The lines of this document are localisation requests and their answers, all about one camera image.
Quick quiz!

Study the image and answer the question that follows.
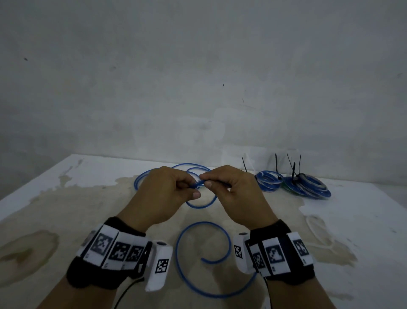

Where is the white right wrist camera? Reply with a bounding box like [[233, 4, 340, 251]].
[[234, 232, 257, 275]]

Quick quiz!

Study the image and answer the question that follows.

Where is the black left camera cord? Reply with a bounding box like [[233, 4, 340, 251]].
[[113, 277, 145, 309]]

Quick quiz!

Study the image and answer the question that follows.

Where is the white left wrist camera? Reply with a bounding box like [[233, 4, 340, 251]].
[[145, 242, 174, 293]]

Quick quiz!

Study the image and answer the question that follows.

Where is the person's left hand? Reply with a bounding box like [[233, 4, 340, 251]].
[[117, 166, 201, 233]]

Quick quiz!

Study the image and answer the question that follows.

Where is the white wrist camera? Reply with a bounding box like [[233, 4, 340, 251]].
[[234, 232, 257, 275], [145, 242, 174, 293]]

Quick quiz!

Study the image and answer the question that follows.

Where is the person's right hand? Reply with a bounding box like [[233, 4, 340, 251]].
[[198, 165, 279, 231]]

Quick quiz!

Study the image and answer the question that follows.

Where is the black camera cord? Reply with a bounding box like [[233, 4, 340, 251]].
[[113, 277, 145, 309], [262, 276, 271, 309]]

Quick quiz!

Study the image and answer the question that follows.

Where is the black right camera cord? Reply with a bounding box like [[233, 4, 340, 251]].
[[262, 276, 271, 309]]

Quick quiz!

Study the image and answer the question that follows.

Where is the solid blue cable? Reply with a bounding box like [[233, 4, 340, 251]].
[[284, 177, 314, 197], [133, 163, 259, 299]]

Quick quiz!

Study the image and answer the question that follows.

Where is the black left wristband with markers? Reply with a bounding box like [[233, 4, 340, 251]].
[[66, 217, 153, 290]]

